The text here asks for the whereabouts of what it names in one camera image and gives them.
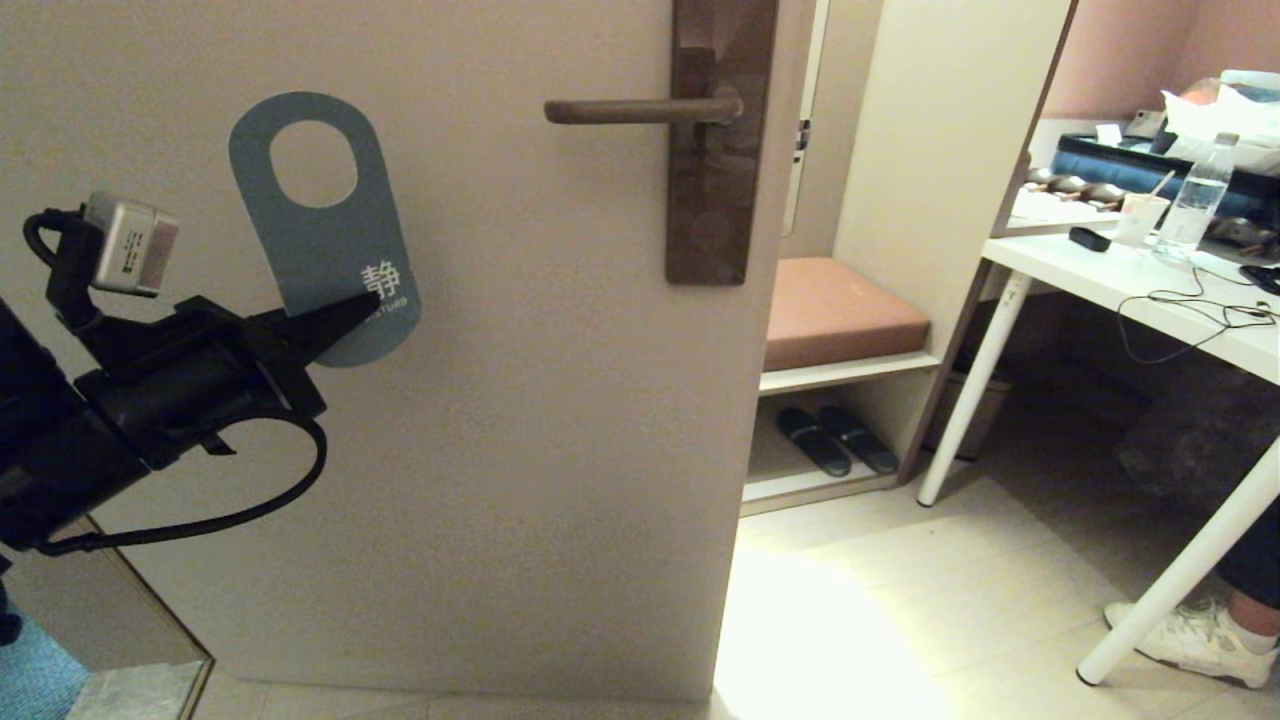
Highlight do not disturb door hanger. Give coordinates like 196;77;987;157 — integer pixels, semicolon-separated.
228;92;422;368

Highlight beige door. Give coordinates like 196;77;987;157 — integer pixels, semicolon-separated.
0;0;813;703

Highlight dark brown lock plate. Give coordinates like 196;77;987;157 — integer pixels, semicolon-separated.
666;0;781;287

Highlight black slipper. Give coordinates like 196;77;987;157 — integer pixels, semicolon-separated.
777;408;853;480
818;406;901;477

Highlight brown bench cushion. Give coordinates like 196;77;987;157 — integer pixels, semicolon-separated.
764;257;933;374

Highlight beige waste bin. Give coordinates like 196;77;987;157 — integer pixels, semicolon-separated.
925;360;1011;463

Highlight white paper sheet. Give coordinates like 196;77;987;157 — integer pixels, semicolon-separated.
1008;190;1119;237

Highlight white table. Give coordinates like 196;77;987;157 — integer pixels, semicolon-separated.
917;232;1280;688

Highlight blue tray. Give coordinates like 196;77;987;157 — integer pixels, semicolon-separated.
1052;134;1280;223

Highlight paper cup with straw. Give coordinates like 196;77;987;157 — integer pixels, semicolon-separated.
1113;172;1176;249

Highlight grey brown bag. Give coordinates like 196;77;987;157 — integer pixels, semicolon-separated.
1115;375;1251;506

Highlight clear plastic water bottle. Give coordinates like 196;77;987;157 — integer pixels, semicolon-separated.
1152;132;1239;263

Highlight white sneaker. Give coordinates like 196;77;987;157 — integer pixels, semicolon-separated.
1103;597;1280;690

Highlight white plastic bag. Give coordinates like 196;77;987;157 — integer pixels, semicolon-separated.
1160;70;1280;179

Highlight seated person dark clothes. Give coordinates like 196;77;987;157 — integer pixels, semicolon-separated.
1215;500;1280;641

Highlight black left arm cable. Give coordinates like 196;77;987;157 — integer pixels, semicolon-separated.
22;208;329;557

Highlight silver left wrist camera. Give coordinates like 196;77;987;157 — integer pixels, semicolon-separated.
82;192;181;299

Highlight metal trimmed wall panel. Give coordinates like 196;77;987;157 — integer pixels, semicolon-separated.
0;515;216;720

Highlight brown metal door handle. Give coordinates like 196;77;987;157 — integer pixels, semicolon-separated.
545;96;746;126

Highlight thin black table cable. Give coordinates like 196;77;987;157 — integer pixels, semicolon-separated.
1115;265;1279;367

